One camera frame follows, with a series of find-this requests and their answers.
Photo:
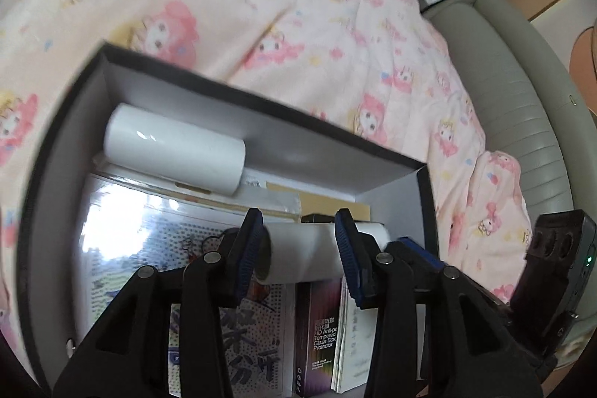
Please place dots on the white booklet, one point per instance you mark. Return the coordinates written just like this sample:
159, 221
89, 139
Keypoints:
357, 342

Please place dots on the bead kit package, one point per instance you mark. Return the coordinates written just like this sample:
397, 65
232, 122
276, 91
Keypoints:
140, 230

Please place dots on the grey-green bed headboard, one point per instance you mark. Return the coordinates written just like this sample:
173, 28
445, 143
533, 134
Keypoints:
513, 99

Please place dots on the black screen protector packet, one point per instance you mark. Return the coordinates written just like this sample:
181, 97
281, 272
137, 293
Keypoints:
317, 332

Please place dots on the slim white paper roll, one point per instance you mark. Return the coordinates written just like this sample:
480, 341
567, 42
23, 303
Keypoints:
303, 251

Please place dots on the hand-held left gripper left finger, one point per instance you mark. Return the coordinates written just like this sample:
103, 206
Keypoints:
245, 258

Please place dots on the black cardboard box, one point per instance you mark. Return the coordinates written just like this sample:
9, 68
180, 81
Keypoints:
303, 155

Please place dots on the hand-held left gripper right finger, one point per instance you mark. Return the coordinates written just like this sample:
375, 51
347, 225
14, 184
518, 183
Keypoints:
350, 258

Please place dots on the wide white paper roll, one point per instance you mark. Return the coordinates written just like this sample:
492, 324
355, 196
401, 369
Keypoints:
177, 146

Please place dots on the pink printed blanket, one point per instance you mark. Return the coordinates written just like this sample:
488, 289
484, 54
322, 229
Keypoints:
280, 6

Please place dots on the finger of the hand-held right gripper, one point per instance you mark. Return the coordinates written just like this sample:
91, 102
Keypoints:
422, 252

